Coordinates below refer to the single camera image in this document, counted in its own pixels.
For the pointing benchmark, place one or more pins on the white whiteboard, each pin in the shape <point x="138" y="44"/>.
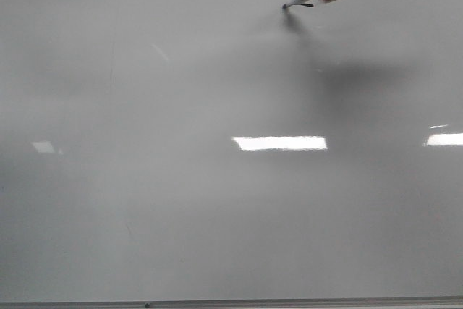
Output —
<point x="226" y="149"/>

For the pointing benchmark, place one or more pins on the aluminium whiteboard frame edge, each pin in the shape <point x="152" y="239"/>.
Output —
<point x="363" y="302"/>

